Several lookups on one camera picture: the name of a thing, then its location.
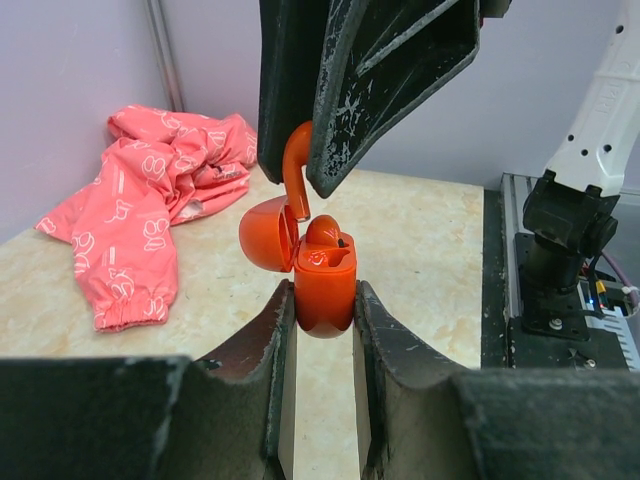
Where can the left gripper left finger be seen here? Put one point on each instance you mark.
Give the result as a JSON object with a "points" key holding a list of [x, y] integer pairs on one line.
{"points": [[249, 417]]}

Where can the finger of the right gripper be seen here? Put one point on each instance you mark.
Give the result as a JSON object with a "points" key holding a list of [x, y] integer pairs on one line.
{"points": [[292, 38], [380, 61]]}

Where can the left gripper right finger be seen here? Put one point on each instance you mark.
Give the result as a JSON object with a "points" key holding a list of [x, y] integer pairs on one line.
{"points": [[409, 424]]}

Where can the orange earbud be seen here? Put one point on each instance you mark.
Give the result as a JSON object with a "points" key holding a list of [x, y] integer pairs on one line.
{"points": [[324, 230], [295, 158]]}

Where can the orange charging case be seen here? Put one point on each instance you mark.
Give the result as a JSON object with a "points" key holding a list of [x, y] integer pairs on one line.
{"points": [[324, 278]]}

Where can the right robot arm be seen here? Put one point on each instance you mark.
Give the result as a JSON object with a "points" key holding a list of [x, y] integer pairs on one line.
{"points": [[581, 184]]}

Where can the pink patterned cloth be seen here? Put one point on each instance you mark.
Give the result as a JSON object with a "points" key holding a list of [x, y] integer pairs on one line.
{"points": [[163, 169]]}

